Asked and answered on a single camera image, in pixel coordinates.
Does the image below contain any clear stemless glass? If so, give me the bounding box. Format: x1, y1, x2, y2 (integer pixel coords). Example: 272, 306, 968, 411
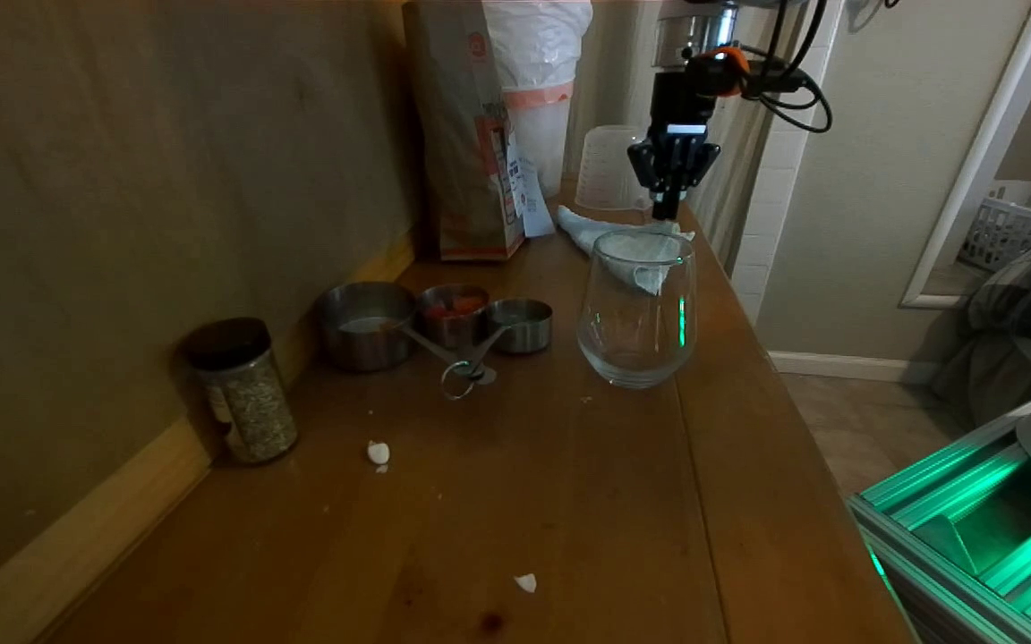
574, 227, 700, 393

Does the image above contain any white doorway trim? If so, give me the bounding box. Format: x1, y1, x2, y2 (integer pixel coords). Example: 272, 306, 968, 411
900, 0, 1031, 313

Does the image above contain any plywood back board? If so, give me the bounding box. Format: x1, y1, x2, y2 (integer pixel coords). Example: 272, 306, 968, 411
0, 0, 421, 644

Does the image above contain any light blue terry towel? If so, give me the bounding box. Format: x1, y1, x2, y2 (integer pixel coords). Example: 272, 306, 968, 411
550, 202, 697, 300

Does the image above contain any white printed form paper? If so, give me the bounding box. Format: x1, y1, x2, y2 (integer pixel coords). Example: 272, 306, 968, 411
496, 127, 557, 239

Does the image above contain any grey plaid blanket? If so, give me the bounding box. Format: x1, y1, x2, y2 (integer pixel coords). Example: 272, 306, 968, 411
929, 229, 1031, 421

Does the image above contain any small steel measuring cup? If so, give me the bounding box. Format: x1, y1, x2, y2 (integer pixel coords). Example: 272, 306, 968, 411
455, 296, 557, 387

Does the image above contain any metal measuring cup ring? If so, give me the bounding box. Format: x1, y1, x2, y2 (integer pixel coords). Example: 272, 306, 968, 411
435, 355, 502, 406

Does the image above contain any aluminium extrusion frame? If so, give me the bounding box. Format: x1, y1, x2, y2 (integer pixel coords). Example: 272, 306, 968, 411
847, 406, 1031, 644

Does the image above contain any white laundry basket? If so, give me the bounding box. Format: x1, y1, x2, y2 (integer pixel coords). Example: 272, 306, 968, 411
957, 175, 1031, 278

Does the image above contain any printed tin can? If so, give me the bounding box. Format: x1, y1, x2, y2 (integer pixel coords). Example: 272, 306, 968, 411
174, 316, 299, 467

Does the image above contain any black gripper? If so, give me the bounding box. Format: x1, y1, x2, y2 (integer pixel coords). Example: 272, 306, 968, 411
626, 67, 723, 227

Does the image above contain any white trash bin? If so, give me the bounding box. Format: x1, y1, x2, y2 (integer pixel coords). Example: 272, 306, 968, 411
512, 102, 579, 202

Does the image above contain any medium steel measuring cup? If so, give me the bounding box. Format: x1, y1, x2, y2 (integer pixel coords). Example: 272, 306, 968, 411
416, 283, 495, 387

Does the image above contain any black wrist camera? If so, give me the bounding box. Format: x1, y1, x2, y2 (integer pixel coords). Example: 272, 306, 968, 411
690, 42, 771, 107

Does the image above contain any white baseboard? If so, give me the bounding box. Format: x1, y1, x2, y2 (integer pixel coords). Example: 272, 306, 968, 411
766, 346, 938, 387

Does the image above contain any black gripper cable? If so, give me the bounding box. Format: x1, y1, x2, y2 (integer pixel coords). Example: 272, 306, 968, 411
749, 0, 839, 135

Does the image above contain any large steel measuring cup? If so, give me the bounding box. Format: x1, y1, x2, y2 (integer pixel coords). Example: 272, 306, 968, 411
319, 278, 477, 387

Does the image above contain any white plastic bin liner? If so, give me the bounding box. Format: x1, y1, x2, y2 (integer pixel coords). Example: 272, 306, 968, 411
482, 0, 599, 120

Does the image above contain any brown paper bag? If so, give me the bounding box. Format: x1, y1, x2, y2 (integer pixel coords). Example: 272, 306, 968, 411
402, 0, 530, 264

